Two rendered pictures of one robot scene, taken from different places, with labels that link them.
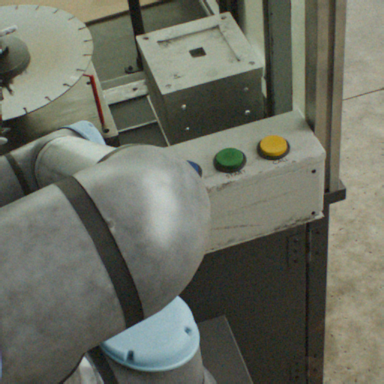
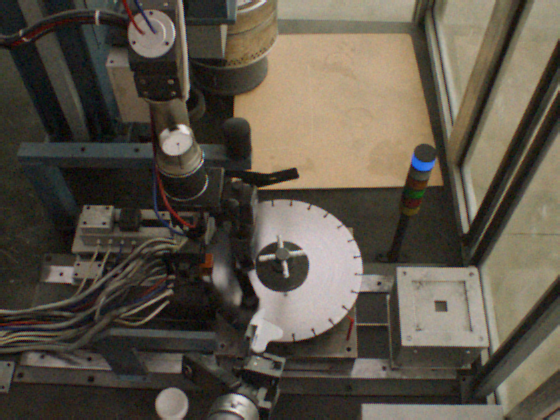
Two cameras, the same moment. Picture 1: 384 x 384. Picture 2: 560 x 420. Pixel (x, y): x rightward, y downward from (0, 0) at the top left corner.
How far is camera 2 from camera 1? 0.66 m
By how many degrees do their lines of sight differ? 13
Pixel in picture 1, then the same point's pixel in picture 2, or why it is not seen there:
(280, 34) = (513, 361)
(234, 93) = (457, 352)
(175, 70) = (419, 320)
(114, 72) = (367, 253)
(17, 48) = (301, 263)
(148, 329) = not seen: outside the picture
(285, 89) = (499, 379)
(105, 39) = (368, 212)
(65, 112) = not seen: hidden behind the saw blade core
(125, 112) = (365, 305)
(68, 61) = (338, 294)
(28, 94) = (299, 319)
